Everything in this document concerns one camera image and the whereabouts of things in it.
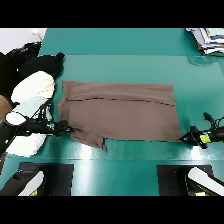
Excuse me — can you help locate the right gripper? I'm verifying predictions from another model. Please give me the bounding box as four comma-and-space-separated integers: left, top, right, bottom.
182, 125, 203, 148

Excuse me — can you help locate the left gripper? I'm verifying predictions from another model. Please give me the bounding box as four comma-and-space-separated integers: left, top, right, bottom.
52, 120, 71, 137

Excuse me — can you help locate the brown T-shirt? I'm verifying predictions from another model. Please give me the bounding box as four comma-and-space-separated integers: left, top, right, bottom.
57, 79, 183, 153

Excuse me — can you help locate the cream white garment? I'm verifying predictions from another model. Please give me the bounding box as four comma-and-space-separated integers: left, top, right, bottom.
10, 70, 56, 105

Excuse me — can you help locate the black cable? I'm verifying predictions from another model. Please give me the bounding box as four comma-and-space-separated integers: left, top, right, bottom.
37, 99, 54, 125

